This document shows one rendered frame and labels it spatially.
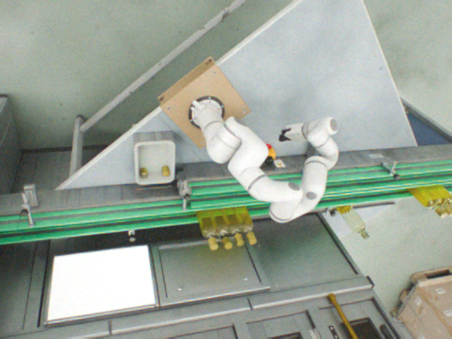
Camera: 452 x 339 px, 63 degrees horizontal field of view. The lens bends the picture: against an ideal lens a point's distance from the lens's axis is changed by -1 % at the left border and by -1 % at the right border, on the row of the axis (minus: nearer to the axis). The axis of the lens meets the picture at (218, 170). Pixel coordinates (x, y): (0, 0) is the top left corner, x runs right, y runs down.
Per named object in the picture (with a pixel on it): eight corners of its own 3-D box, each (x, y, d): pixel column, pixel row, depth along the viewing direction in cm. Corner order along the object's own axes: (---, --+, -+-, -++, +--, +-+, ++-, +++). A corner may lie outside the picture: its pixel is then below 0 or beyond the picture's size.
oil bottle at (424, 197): (403, 186, 212) (437, 220, 190) (406, 178, 208) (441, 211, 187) (411, 185, 213) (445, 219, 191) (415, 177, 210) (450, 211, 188)
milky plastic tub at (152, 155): (134, 173, 176) (136, 186, 170) (132, 132, 163) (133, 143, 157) (171, 171, 181) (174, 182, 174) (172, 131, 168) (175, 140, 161)
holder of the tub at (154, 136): (136, 182, 180) (136, 192, 174) (132, 132, 164) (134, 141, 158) (171, 179, 184) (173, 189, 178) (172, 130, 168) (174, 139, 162)
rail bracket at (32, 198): (31, 198, 167) (23, 235, 149) (23, 168, 157) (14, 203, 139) (43, 198, 168) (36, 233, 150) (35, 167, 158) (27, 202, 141)
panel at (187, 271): (52, 259, 165) (43, 328, 138) (51, 254, 163) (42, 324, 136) (245, 235, 187) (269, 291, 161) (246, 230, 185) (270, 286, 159)
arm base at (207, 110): (180, 112, 154) (186, 131, 142) (200, 89, 150) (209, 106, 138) (207, 131, 163) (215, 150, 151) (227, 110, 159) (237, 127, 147)
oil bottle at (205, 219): (194, 208, 182) (203, 240, 165) (194, 199, 178) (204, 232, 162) (205, 207, 183) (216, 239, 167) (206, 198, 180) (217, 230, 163)
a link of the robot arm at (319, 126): (329, 152, 146) (315, 135, 142) (309, 156, 154) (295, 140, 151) (342, 124, 152) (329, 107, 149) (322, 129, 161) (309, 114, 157)
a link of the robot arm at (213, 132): (197, 138, 145) (206, 161, 133) (215, 110, 140) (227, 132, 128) (217, 147, 150) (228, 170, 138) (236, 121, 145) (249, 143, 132)
